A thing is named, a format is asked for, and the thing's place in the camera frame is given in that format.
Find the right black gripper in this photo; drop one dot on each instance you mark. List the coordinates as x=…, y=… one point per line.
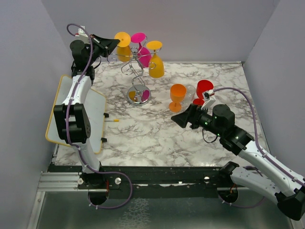
x=191, y=113

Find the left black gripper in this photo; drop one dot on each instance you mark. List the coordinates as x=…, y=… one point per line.
x=108, y=44

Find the yellow wine glass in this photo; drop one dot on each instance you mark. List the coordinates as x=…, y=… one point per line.
x=123, y=49
x=156, y=66

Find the orange wine glass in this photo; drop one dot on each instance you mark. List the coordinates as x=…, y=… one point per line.
x=177, y=94

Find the red wine glass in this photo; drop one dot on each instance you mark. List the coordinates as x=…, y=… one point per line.
x=202, y=87

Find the chrome wine glass rack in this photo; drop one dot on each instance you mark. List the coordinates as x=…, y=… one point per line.
x=138, y=94

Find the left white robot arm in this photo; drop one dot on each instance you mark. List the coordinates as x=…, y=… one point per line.
x=72, y=121

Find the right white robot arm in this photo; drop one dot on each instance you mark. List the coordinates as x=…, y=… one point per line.
x=279, y=184

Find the pink wine glass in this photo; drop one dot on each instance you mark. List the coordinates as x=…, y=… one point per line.
x=144, y=54

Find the yellow framed whiteboard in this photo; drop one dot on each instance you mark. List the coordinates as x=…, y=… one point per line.
x=95, y=106

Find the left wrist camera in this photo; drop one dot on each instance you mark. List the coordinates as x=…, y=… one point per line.
x=81, y=35

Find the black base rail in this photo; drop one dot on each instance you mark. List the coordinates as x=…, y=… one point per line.
x=150, y=182

